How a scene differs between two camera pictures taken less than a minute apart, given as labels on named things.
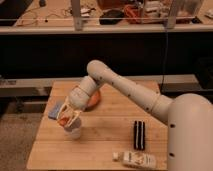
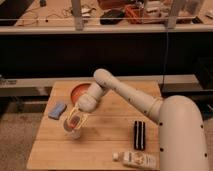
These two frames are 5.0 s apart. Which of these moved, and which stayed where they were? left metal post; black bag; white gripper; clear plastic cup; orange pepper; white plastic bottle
Moved: white gripper; orange pepper
Stayed: clear plastic cup; left metal post; white plastic bottle; black bag
